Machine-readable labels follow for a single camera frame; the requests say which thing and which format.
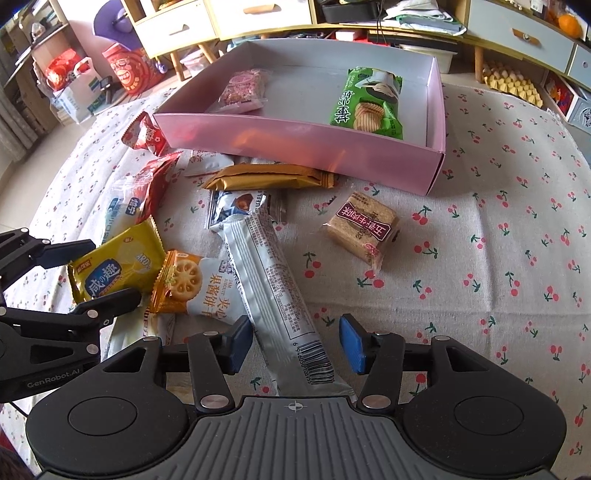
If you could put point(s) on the yellow biscuit packet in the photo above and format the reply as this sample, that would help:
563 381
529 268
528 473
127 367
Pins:
115 263

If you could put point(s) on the red printed bag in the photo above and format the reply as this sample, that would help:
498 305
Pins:
131 69

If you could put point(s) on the brown square cracker packet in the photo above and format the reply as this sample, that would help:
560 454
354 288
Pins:
364 226

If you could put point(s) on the orange jam biscuit packet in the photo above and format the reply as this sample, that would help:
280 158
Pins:
184 281

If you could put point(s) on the white carved box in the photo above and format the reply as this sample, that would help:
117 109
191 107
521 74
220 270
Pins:
579 108

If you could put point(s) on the black storage bin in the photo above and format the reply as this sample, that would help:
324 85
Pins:
351 11

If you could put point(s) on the small white snack packet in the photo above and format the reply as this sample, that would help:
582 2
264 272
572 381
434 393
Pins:
207 162

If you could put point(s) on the long silver snack packet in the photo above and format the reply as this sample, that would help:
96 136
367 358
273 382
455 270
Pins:
277 295

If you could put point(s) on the green biscuit packet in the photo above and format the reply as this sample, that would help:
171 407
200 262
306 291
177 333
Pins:
364 115

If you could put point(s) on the white cabinet drawer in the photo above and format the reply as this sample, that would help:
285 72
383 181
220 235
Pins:
258 16
175 25

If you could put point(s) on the golden brown snack packet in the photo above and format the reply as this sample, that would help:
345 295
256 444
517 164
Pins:
268 177

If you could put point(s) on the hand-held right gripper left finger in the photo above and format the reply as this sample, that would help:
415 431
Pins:
238 346

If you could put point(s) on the orange fruit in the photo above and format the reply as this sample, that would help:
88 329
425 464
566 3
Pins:
569 26

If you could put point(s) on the red gift bag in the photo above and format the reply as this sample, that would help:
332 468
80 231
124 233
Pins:
64 69

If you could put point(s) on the small red snack packet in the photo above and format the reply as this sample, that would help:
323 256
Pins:
147 136
159 180

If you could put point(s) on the grey-blue cabinet drawer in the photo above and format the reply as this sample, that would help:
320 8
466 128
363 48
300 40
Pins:
521 34

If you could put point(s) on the pile of pale cloths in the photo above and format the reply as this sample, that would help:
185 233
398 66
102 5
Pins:
425 16

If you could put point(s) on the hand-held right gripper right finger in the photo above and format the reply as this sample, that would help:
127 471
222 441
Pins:
353 346

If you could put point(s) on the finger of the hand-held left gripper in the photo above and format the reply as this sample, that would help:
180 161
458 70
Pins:
115 302
55 254

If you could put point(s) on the long wooden cabinet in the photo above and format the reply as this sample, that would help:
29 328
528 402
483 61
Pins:
461 39

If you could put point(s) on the dark blue snack packet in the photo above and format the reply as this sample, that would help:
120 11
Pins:
240 203

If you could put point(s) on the pink cardboard box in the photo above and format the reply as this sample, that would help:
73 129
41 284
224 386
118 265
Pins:
277 143

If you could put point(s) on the pink snack packet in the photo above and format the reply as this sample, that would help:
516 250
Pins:
242 87

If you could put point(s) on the yellow egg tray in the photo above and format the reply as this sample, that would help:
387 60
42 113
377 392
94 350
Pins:
512 83

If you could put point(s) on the clear plastic storage bin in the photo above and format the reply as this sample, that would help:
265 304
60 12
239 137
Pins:
438 57

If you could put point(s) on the white and blue carton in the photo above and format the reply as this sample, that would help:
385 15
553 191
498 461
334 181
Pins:
78 99

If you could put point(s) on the purple round object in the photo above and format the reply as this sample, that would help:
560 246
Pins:
115 21

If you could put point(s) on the cherry print cloth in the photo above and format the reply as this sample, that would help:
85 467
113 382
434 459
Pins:
461 230

